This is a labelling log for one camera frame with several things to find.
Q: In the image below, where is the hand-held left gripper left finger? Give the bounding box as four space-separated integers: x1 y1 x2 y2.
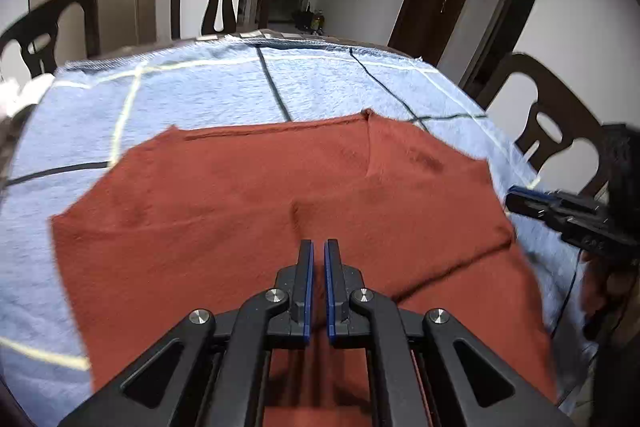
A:
57 239 315 427

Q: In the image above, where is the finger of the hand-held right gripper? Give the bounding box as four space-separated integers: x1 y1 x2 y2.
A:
505 187 561 222

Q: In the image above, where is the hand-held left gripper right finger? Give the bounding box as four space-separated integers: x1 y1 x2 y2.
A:
324 238 576 427

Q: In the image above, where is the rust red knitted garment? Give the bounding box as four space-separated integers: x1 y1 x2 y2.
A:
50 109 558 427

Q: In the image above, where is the person's right forearm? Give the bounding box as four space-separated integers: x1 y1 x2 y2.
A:
590 329 640 427

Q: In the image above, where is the person's right hand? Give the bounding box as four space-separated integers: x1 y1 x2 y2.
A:
580 254 633 340

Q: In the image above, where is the dark open doorway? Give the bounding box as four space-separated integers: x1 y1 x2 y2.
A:
460 0 544 98

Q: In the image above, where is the blue checked blanket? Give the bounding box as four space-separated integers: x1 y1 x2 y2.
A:
0 34 596 427

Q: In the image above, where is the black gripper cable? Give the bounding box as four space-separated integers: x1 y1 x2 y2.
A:
547 247 583 340

